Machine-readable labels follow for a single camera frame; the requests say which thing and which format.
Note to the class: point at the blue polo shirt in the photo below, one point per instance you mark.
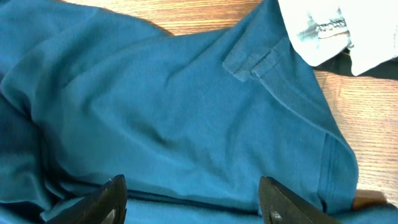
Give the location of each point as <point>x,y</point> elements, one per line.
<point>192,121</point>

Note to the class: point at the light blue folded jeans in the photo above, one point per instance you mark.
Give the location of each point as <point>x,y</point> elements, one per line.
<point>353,38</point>

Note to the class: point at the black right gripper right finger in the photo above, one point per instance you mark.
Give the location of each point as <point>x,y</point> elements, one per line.
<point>280,205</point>

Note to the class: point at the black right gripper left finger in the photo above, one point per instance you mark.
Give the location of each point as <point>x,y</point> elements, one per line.
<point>106,205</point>

